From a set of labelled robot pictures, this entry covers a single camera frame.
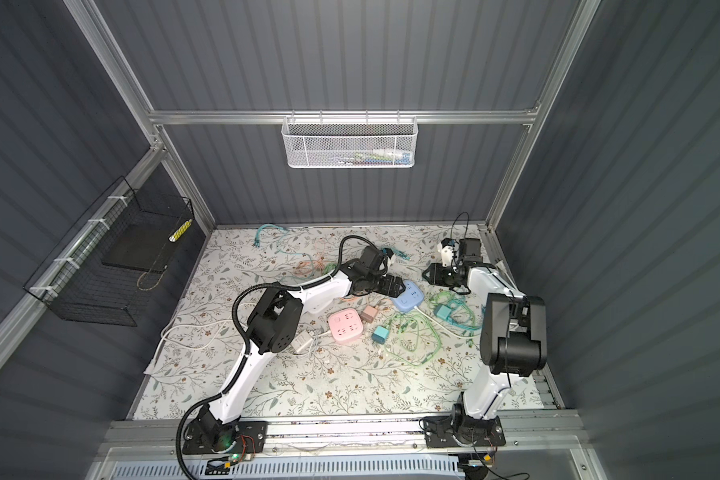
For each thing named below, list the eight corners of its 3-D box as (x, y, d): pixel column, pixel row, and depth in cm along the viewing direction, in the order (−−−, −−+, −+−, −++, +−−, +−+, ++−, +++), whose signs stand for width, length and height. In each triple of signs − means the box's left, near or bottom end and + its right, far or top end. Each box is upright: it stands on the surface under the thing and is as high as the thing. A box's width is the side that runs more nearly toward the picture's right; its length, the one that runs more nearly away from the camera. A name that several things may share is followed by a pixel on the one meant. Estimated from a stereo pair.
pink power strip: (339, 345, 90) (338, 341, 88) (326, 319, 96) (325, 315, 94) (365, 331, 93) (365, 327, 91) (351, 306, 99) (351, 302, 97)
